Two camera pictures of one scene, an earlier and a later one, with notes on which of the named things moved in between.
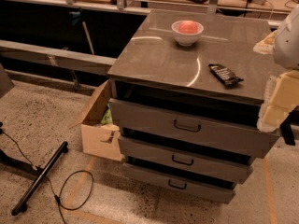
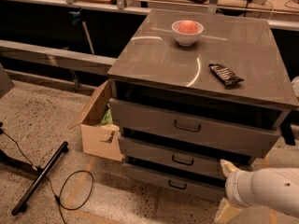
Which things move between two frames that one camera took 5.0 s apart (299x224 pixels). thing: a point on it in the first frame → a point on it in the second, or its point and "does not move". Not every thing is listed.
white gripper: x=288 y=44 → x=234 y=184
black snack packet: x=224 y=75 does not move
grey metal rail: x=63 y=60 does not move
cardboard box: x=97 y=138 does not move
